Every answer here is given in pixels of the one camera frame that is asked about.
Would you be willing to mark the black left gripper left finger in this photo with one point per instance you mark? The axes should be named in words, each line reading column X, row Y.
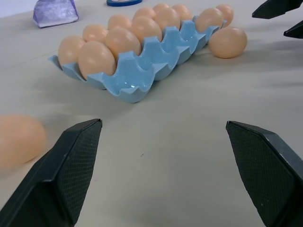
column 59, row 179

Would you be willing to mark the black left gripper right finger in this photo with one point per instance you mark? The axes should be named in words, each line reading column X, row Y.
column 267, row 175

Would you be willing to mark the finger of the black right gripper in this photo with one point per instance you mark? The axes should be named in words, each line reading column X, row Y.
column 297, row 30
column 277, row 8

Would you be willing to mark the light blue egg tray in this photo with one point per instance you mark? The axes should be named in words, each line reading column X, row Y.
column 132, row 78

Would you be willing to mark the beige egg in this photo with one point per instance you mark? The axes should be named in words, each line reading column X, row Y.
column 19, row 140
column 182, row 10
column 144, row 13
column 96, row 60
column 209, row 19
column 167, row 18
column 160, row 6
column 122, row 42
column 69, row 49
column 227, row 42
column 226, row 11
column 94, row 32
column 146, row 29
column 119, row 21

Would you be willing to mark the purple plastic bag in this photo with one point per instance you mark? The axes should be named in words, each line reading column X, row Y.
column 55, row 11

